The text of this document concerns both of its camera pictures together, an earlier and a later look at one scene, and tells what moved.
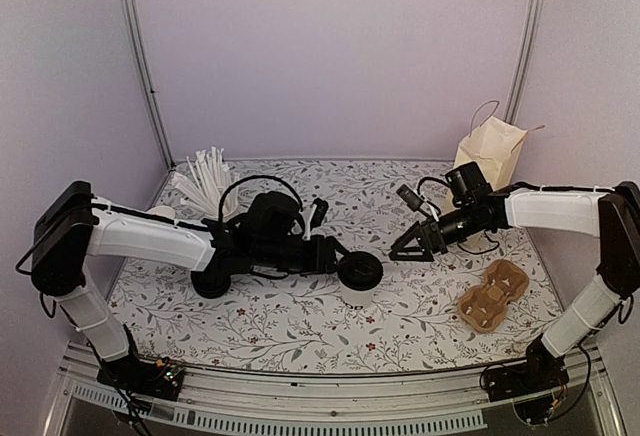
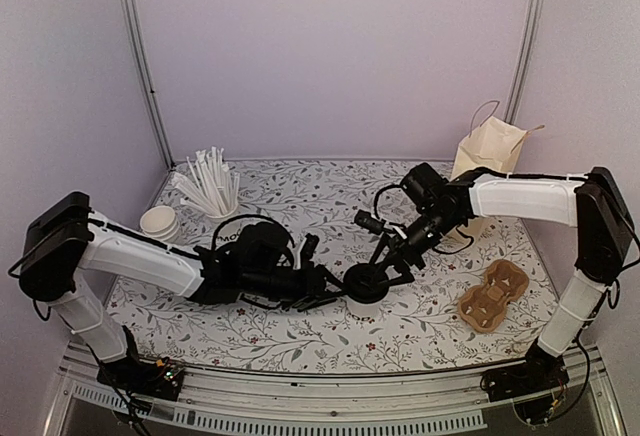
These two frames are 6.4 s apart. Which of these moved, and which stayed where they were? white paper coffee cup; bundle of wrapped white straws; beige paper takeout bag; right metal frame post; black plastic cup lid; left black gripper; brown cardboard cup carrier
Moved: white paper coffee cup; left black gripper; black plastic cup lid
Stayed: brown cardboard cup carrier; bundle of wrapped white straws; right metal frame post; beige paper takeout bag
